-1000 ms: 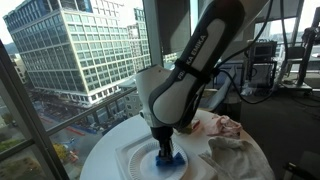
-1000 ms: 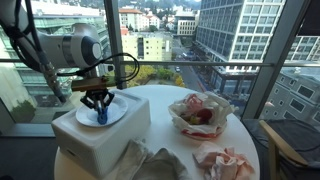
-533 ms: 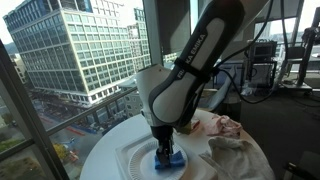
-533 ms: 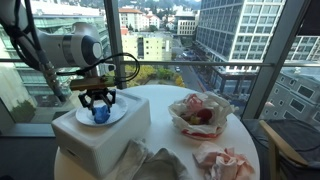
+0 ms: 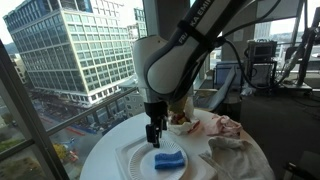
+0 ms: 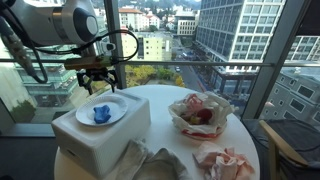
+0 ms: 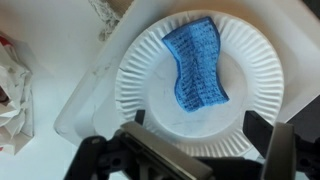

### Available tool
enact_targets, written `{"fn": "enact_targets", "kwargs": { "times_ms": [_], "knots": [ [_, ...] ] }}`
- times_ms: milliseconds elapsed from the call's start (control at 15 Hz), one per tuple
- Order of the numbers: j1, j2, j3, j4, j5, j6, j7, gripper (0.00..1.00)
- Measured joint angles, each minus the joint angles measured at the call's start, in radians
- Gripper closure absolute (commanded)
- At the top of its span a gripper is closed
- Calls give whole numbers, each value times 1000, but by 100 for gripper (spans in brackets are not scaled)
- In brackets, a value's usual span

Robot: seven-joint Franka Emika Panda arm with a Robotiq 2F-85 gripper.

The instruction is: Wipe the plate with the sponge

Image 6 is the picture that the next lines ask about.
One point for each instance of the slanted grey window post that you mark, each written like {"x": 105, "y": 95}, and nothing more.
{"x": 276, "y": 50}

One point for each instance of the grey window mullion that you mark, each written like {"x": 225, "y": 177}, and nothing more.
{"x": 113, "y": 13}

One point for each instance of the red round fruit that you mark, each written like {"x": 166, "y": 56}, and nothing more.
{"x": 204, "y": 115}

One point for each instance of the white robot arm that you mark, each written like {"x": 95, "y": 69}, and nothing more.
{"x": 40, "y": 23}

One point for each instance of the pink white crumpled cloth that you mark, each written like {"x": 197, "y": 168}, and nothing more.
{"x": 223, "y": 163}

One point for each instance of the grey window railing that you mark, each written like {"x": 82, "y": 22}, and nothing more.
{"x": 200, "y": 63}

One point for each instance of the dark grey seat cushion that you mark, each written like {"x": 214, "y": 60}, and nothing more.
{"x": 293, "y": 136}

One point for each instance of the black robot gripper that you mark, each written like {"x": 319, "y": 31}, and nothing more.
{"x": 96, "y": 74}

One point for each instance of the yellow fruit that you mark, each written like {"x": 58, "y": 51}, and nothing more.
{"x": 194, "y": 120}

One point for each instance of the white paper plate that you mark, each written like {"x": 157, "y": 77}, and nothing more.
{"x": 116, "y": 106}

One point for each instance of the blue sponge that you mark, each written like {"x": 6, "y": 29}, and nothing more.
{"x": 101, "y": 114}

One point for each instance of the white foam box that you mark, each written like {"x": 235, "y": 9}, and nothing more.
{"x": 110, "y": 146}

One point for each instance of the black panel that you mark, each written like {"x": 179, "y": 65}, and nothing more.
{"x": 311, "y": 20}

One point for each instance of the white red plastic bag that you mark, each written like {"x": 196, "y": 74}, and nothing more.
{"x": 216, "y": 106}

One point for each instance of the grey crumpled cloth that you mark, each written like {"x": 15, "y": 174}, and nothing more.
{"x": 160, "y": 166}

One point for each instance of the wooden chair frame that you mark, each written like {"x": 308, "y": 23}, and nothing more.
{"x": 273, "y": 143}

